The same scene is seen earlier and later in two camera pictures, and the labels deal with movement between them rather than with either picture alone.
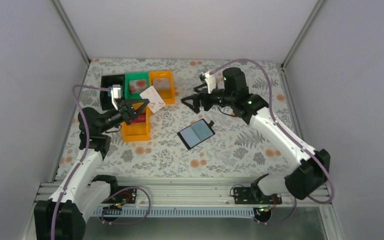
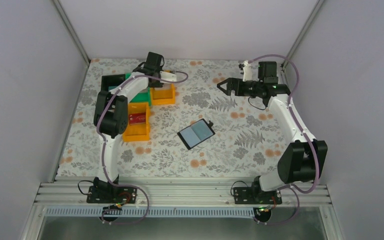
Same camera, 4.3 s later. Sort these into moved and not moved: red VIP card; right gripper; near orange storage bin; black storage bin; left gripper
Moved: left gripper; right gripper
Not moved: black storage bin; red VIP card; near orange storage bin
